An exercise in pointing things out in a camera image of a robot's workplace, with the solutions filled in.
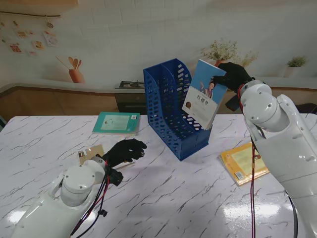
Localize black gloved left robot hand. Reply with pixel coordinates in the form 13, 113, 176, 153
101, 138, 148, 168

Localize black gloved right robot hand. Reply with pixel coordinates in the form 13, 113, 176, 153
211, 61, 255, 92

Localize light blue book with woman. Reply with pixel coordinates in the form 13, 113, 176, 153
182, 59, 228, 131

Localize yellow cover book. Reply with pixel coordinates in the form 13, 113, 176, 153
219, 141, 270, 186

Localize teal cover book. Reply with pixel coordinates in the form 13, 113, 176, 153
92, 111, 141, 136

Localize beige and white cover book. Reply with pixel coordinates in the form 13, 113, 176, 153
78, 144, 135, 170

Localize blue perforated plastic file holder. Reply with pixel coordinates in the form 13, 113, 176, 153
143, 58, 213, 162

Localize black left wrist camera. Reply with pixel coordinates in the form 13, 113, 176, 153
108, 168, 124, 186

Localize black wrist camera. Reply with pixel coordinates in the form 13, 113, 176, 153
108, 168, 124, 186
225, 95, 242, 112

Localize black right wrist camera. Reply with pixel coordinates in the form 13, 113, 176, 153
225, 95, 242, 112

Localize red black left arm cables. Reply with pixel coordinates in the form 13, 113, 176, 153
70, 161, 112, 238

